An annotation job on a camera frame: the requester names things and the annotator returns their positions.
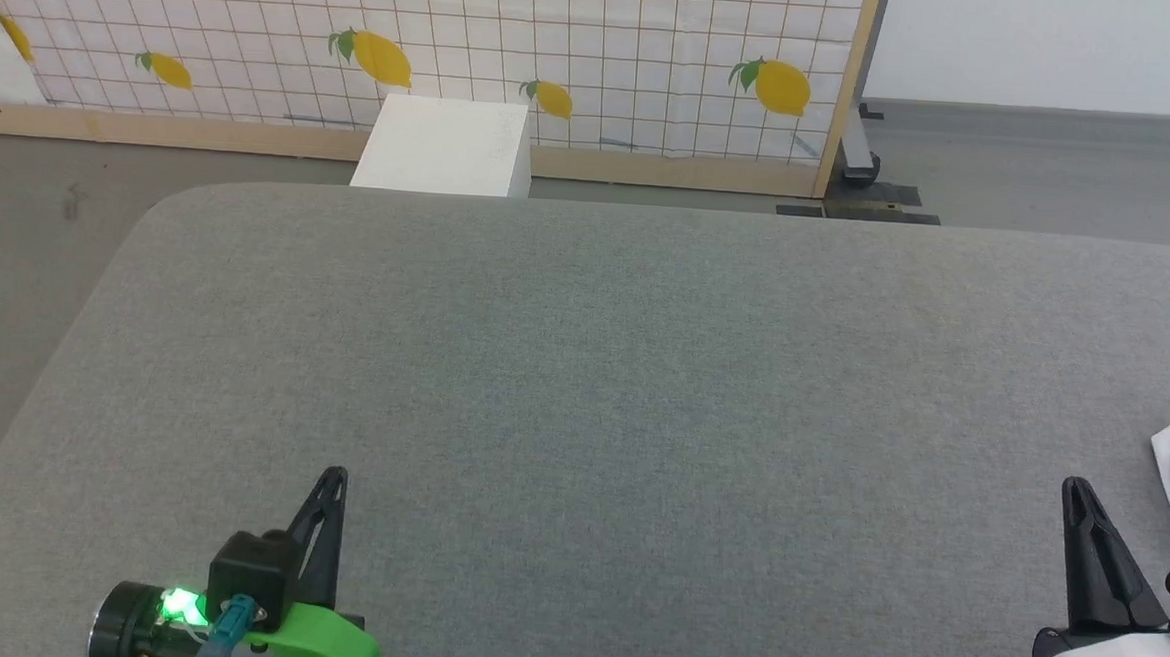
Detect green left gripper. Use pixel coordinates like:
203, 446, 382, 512
90, 455, 391, 657

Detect grey fabric sofa seat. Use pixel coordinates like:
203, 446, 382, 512
0, 168, 1170, 657

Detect white box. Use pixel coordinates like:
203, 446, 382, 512
349, 92, 536, 199

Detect grey metal partition leg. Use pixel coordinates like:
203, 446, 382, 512
838, 102, 886, 191

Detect lemon print partition screen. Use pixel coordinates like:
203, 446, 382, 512
0, 0, 889, 203

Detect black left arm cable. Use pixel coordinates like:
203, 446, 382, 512
195, 594, 263, 657

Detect black floor base plate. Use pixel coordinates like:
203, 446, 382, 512
776, 178, 944, 226

